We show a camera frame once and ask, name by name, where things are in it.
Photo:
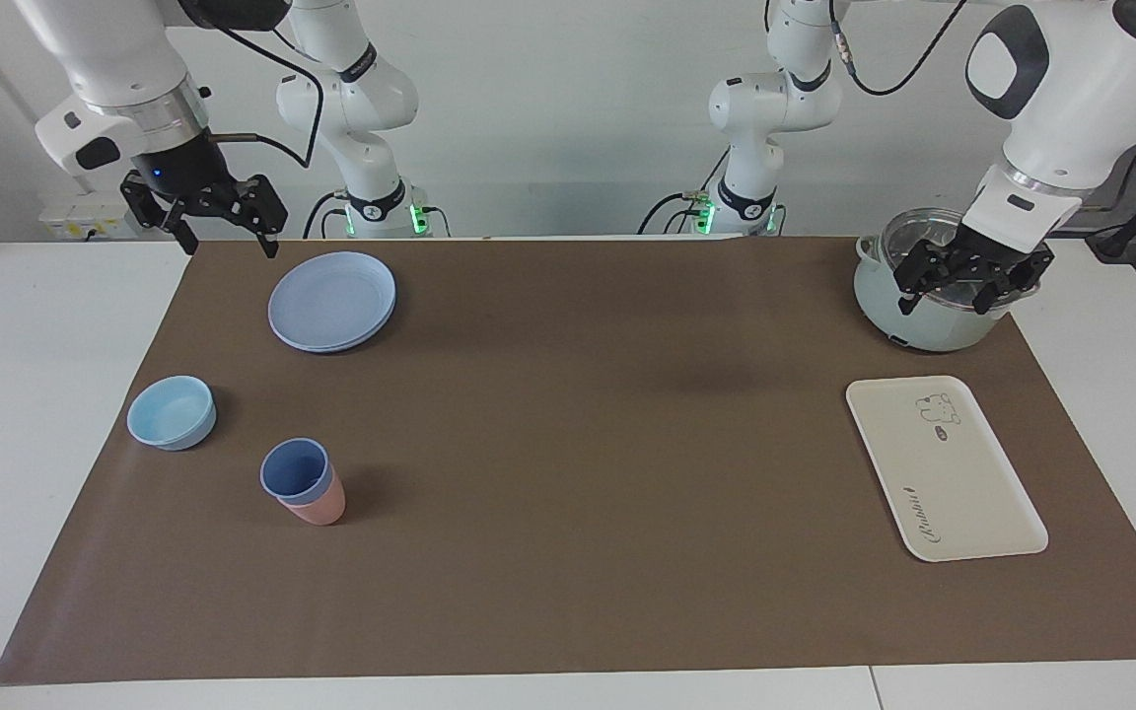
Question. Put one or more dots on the glass pot lid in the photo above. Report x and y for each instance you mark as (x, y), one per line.
(908, 232)

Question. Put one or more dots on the pink plastic cup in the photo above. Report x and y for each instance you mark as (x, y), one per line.
(317, 511)

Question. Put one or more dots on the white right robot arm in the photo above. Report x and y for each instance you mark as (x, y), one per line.
(114, 49)

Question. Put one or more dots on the blue ribbed plastic cup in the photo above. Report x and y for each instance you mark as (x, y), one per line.
(294, 471)

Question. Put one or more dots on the light blue bowl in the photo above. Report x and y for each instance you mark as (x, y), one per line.
(169, 414)

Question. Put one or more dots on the cream tray with bear print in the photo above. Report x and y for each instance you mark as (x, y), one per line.
(948, 473)

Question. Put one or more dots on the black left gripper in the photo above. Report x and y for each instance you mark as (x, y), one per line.
(987, 254)

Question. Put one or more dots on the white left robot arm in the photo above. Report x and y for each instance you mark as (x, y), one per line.
(1071, 108)

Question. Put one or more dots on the periwinkle blue plate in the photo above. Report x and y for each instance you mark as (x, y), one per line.
(331, 301)

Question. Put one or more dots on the brown table mat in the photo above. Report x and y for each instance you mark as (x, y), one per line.
(578, 493)

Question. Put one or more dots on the pale green electric pot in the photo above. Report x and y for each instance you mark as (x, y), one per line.
(898, 320)

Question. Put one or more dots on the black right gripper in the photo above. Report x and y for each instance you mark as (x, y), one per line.
(183, 173)

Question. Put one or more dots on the white power strip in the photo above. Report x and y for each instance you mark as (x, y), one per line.
(75, 212)

